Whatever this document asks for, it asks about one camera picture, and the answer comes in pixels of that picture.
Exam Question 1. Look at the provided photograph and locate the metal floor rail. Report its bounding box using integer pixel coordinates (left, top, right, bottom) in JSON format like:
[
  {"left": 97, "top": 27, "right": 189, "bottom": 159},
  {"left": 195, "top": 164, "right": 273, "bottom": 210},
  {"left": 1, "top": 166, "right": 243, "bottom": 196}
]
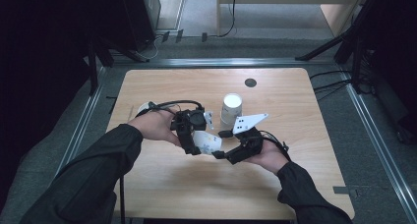
[
  {"left": 53, "top": 66, "right": 109, "bottom": 179},
  {"left": 337, "top": 66, "right": 417, "bottom": 223},
  {"left": 111, "top": 57, "right": 338, "bottom": 69}
]

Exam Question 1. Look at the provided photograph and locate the dark curtain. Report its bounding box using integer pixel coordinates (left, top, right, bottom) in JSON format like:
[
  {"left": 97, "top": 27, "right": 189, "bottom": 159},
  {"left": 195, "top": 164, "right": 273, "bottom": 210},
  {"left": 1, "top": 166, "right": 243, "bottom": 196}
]
[
  {"left": 0, "top": 0, "right": 124, "bottom": 212},
  {"left": 360, "top": 0, "right": 417, "bottom": 143}
]

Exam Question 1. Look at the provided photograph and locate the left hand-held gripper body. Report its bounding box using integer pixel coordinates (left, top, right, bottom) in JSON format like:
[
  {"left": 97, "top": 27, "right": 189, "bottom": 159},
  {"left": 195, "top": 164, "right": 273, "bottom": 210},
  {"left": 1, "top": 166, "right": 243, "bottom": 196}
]
[{"left": 170, "top": 107, "right": 215, "bottom": 136}]

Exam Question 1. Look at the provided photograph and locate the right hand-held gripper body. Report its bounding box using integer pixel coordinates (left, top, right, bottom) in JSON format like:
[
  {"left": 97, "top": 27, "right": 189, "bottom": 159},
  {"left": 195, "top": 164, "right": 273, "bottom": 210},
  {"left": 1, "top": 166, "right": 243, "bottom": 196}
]
[{"left": 227, "top": 113, "right": 269, "bottom": 165}]

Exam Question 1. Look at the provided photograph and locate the stack of white paper cups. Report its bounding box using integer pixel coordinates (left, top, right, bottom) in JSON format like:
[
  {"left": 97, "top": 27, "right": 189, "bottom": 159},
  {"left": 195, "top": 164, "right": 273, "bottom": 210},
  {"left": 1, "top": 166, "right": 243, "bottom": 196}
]
[{"left": 219, "top": 92, "right": 244, "bottom": 134}]

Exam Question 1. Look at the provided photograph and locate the black hanging cable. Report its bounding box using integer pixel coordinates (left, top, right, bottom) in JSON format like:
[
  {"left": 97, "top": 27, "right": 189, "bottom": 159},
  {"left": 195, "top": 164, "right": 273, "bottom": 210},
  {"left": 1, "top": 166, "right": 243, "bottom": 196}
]
[{"left": 205, "top": 0, "right": 238, "bottom": 39}]

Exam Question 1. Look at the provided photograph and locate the black floor cable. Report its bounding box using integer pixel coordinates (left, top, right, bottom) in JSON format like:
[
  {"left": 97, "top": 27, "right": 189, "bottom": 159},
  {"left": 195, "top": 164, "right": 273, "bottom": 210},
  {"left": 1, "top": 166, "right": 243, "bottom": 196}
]
[
  {"left": 309, "top": 70, "right": 353, "bottom": 81},
  {"left": 313, "top": 80, "right": 353, "bottom": 102}
]

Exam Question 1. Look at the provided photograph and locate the black metal stand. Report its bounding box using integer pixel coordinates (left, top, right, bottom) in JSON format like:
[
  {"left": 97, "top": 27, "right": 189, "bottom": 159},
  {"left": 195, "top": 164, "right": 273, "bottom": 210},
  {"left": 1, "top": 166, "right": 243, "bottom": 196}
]
[{"left": 86, "top": 36, "right": 150, "bottom": 95}]

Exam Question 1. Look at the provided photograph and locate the person's left hand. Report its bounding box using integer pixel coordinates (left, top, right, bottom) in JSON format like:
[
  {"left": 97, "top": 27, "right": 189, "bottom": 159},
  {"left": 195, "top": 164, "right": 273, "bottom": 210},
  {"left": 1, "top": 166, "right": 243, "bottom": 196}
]
[{"left": 127, "top": 108, "right": 183, "bottom": 148}]

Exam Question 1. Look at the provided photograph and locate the black cabinet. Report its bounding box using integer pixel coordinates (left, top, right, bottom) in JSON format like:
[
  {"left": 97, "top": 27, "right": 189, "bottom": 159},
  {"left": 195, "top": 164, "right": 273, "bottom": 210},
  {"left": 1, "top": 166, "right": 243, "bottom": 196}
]
[{"left": 119, "top": 0, "right": 156, "bottom": 51}]

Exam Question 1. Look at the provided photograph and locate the person's right hand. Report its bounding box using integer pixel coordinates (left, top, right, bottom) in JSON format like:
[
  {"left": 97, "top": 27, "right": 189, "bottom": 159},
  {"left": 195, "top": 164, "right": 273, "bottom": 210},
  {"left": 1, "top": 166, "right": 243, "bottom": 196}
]
[{"left": 244, "top": 139, "right": 292, "bottom": 176}]

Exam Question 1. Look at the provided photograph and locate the black tripod stand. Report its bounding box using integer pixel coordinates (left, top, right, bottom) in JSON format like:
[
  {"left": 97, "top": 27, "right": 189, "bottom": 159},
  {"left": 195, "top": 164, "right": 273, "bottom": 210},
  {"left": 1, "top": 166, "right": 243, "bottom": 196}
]
[{"left": 294, "top": 0, "right": 378, "bottom": 94}]

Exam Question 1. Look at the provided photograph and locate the grey tape strip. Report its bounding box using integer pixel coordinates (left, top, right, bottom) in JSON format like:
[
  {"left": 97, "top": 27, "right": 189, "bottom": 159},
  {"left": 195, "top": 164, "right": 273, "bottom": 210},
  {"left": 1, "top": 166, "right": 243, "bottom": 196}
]
[{"left": 333, "top": 185, "right": 359, "bottom": 198}]

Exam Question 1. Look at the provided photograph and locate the white floor cable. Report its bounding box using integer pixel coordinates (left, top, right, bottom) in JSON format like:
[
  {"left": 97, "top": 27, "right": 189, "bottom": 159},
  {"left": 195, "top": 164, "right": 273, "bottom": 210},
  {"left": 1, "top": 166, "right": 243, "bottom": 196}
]
[{"left": 139, "top": 35, "right": 165, "bottom": 61}]

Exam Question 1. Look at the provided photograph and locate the right hand-held gripper black cable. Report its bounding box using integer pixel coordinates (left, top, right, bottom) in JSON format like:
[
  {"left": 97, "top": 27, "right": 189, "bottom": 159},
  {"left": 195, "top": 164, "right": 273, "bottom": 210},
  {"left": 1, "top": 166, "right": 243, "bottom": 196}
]
[{"left": 259, "top": 129, "right": 292, "bottom": 162}]

